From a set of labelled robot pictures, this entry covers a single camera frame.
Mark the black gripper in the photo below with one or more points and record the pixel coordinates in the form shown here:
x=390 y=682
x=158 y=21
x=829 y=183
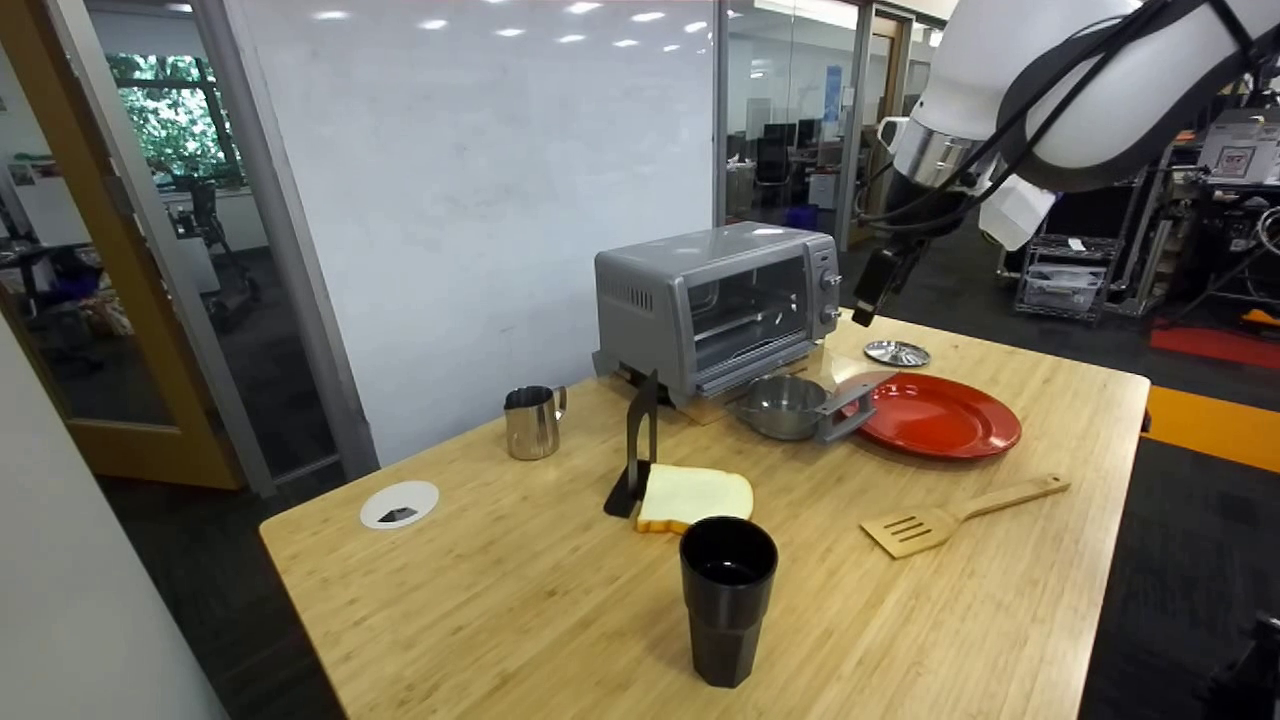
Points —
x=906 y=226

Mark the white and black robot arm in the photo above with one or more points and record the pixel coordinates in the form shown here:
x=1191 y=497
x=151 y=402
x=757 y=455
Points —
x=1040 y=54

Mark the silver toaster oven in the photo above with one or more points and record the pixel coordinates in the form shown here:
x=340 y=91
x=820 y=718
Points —
x=641 y=305

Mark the steel pot lid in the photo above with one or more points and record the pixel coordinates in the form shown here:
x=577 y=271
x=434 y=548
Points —
x=896 y=352

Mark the red round plate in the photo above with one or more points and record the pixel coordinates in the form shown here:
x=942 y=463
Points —
x=942 y=416

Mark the small steel pot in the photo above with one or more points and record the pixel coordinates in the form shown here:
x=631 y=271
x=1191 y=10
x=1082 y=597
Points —
x=784 y=411

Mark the wooden slotted spatula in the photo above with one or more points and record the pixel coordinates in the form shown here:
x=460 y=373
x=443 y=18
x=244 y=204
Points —
x=933 y=521

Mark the slice of toast bread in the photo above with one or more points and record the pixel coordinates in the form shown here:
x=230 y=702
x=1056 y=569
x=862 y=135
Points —
x=693 y=497

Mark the red floor mat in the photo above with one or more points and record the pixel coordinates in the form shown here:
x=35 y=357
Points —
x=1215 y=344

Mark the equipment rack with electronics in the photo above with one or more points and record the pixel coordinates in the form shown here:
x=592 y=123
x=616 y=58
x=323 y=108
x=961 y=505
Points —
x=1233 y=203

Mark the black plastic cup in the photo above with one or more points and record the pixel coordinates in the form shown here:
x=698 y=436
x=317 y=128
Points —
x=731 y=614

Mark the steel mug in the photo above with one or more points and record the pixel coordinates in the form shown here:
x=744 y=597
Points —
x=530 y=424

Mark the large white glossy board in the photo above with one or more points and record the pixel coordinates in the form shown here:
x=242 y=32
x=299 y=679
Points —
x=467 y=203

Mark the wooden door frame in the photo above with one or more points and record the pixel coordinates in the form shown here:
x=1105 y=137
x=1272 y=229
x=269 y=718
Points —
x=123 y=292

